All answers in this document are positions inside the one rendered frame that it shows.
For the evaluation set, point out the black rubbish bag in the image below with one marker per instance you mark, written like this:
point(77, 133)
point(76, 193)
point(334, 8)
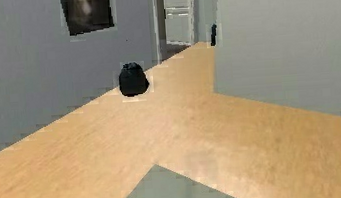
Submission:
point(132, 80)

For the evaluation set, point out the small black upright object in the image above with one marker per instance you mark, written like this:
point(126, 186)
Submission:
point(213, 35)

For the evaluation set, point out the white panelled room door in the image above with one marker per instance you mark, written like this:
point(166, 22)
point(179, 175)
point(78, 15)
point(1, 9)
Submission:
point(178, 14)

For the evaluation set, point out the dark framed wall picture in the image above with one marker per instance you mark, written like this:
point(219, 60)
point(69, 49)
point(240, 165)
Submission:
point(86, 11)

